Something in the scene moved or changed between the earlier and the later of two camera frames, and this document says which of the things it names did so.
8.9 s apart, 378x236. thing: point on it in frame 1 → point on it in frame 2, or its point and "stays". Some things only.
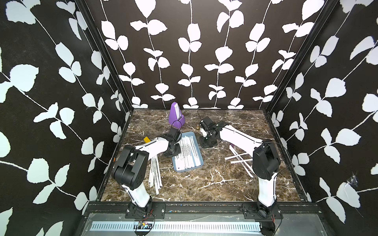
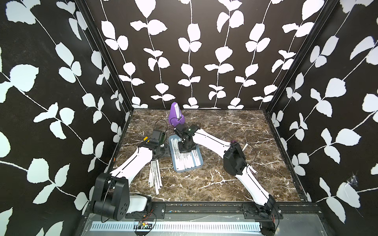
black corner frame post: [321, 18] stays
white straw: [180, 165] stays
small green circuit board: [142, 225] stays
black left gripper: [178, 151] → [166, 151]
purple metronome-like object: [175, 118] stays
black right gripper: [203, 144] → [182, 150]
